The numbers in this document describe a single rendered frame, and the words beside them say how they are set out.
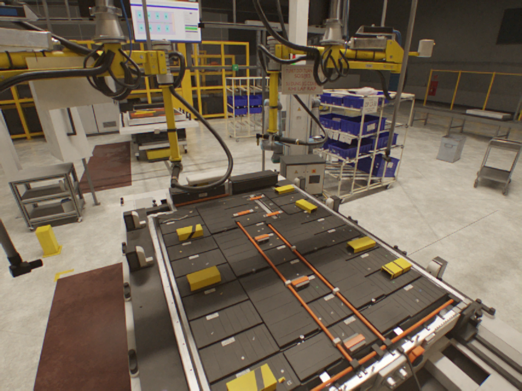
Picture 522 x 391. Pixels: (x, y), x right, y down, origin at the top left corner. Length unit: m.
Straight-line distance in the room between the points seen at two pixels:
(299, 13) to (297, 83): 3.57
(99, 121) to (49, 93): 8.98
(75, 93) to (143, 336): 1.19
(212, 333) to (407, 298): 0.90
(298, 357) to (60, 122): 3.64
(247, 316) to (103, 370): 1.52
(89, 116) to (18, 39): 9.03
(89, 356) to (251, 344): 1.72
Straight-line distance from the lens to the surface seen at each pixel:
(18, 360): 2.92
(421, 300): 1.47
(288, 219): 1.83
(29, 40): 1.54
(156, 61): 1.74
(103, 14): 1.48
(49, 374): 2.69
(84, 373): 2.56
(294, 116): 3.76
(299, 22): 5.71
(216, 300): 1.29
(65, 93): 1.55
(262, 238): 1.60
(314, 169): 3.58
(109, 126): 10.50
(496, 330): 1.79
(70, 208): 4.49
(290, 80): 2.25
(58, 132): 3.99
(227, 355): 1.12
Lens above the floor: 1.95
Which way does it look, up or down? 26 degrees down
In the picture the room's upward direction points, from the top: straight up
